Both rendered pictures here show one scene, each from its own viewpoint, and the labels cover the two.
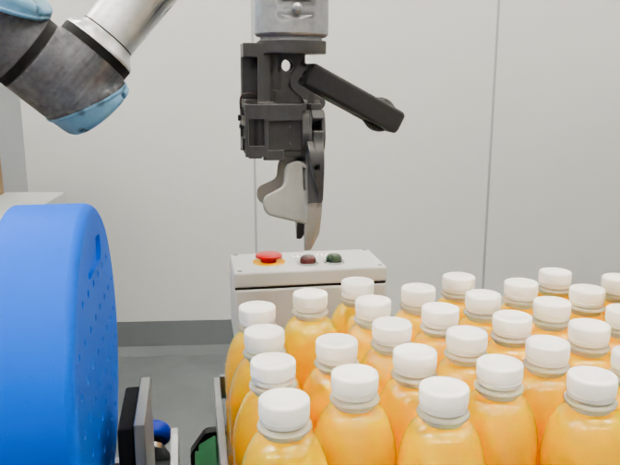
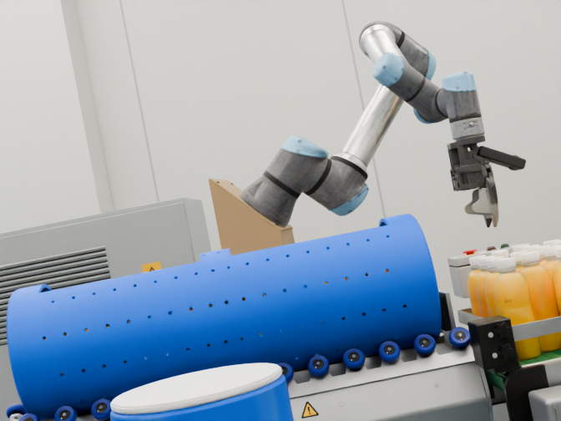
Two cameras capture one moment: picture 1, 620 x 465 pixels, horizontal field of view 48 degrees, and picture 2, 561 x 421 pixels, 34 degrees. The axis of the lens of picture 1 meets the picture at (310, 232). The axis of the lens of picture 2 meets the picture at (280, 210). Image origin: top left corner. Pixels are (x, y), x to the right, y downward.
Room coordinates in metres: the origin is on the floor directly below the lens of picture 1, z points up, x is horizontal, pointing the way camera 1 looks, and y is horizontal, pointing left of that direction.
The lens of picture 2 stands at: (-1.43, 0.23, 1.25)
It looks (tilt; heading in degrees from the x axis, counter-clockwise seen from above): 1 degrees up; 7
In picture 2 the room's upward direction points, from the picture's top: 11 degrees counter-clockwise
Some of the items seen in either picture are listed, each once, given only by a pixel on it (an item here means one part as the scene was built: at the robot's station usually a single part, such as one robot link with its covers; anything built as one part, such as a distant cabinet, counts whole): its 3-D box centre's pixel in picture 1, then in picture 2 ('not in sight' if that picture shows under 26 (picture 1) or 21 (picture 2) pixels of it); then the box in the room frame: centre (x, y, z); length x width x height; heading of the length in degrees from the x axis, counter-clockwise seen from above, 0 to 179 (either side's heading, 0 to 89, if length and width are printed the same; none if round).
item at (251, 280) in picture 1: (305, 294); (493, 269); (0.91, 0.01, 1.05); 0.20 x 0.10 x 0.10; 100
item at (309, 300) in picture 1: (310, 302); (500, 256); (0.75, 0.00, 1.09); 0.04 x 0.04 x 0.02
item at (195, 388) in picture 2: not in sight; (196, 387); (0.00, 0.59, 1.03); 0.28 x 0.28 x 0.01
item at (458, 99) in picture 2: not in sight; (460, 97); (0.74, 0.02, 1.48); 0.09 x 0.08 x 0.11; 31
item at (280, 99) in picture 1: (283, 101); (471, 164); (0.73, 0.03, 1.32); 0.09 x 0.08 x 0.12; 100
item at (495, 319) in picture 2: not in sight; (492, 344); (0.40, 0.08, 0.95); 0.10 x 0.07 x 0.10; 10
